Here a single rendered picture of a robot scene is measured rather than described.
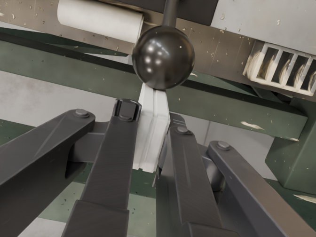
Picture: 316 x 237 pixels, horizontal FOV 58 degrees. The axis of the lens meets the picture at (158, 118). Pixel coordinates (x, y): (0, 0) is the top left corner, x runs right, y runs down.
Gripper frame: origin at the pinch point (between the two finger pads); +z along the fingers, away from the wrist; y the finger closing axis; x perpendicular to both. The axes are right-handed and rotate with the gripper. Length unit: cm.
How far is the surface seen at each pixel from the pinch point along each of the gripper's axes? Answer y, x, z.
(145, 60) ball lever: -1.0, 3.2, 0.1
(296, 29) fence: 12.0, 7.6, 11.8
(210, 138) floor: 60, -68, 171
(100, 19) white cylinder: -5.8, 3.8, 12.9
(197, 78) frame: 20, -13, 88
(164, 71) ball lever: 0.2, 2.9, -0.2
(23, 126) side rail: -14.8, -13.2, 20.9
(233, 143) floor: 71, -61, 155
